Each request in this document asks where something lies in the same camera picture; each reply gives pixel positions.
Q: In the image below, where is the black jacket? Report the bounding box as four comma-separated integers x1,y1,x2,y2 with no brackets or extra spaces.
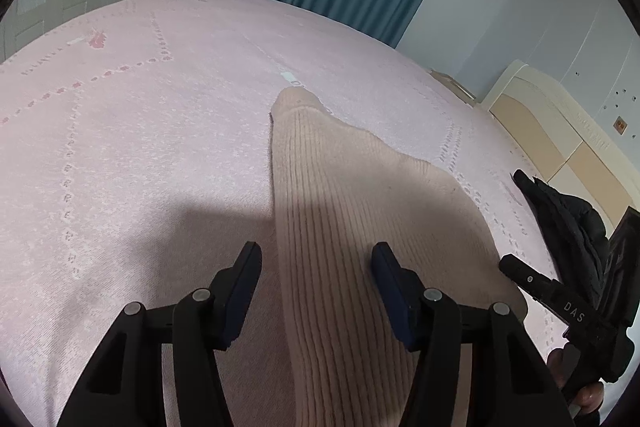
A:
512,169,611,293

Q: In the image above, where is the beige knit sweater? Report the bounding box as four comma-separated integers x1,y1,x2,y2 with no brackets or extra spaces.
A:
269,88,528,427

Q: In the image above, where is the cream headboard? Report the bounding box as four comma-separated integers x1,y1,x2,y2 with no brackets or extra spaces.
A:
482,59,640,228

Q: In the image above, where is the bed with pink sheet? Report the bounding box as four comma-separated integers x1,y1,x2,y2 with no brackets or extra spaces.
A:
0,0,566,427

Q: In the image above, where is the person's right hand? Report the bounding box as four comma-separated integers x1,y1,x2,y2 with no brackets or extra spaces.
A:
546,347,606,419

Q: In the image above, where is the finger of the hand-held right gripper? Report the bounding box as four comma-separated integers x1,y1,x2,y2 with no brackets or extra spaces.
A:
499,254,557,304

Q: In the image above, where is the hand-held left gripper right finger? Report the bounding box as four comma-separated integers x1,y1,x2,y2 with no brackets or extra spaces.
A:
371,243,577,427

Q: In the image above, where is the beige box on nightstand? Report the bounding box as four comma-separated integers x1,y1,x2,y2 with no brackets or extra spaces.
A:
429,69,476,108

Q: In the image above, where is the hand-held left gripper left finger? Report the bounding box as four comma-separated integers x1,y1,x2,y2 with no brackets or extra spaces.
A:
56,241,262,427

